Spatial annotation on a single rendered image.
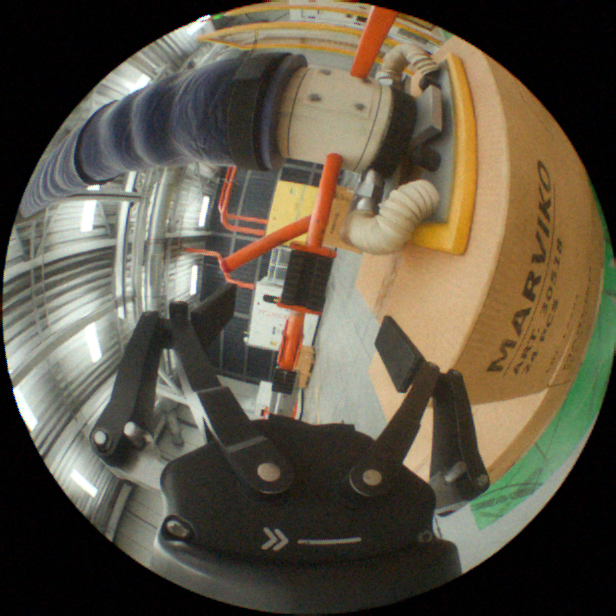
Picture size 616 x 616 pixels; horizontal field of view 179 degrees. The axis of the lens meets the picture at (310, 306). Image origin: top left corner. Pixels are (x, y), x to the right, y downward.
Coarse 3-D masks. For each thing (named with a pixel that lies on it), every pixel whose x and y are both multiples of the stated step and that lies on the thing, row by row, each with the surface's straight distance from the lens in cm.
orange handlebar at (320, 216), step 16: (368, 16) 25; (384, 16) 24; (368, 32) 25; (384, 32) 25; (368, 48) 27; (352, 64) 30; (368, 64) 29; (336, 160) 29; (336, 176) 29; (320, 192) 28; (320, 208) 28; (320, 224) 28; (320, 240) 28; (288, 320) 31; (288, 336) 31; (304, 336) 34; (288, 352) 32; (288, 368) 34
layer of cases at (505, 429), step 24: (600, 240) 98; (600, 264) 97; (576, 336) 62; (576, 360) 83; (384, 384) 118; (552, 384) 58; (384, 408) 115; (480, 408) 67; (504, 408) 62; (528, 408) 59; (552, 408) 87; (480, 432) 67; (504, 432) 62; (528, 432) 73; (408, 456) 94; (504, 456) 71
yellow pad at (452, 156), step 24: (456, 72) 35; (456, 96) 31; (456, 120) 28; (432, 144) 29; (456, 144) 26; (432, 168) 26; (456, 168) 24; (456, 192) 22; (432, 216) 24; (456, 216) 21; (432, 240) 23; (456, 240) 21
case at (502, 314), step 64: (512, 128) 26; (512, 192) 21; (576, 192) 47; (384, 256) 41; (448, 256) 24; (512, 256) 21; (576, 256) 43; (448, 320) 22; (512, 320) 24; (576, 320) 55; (512, 384) 34
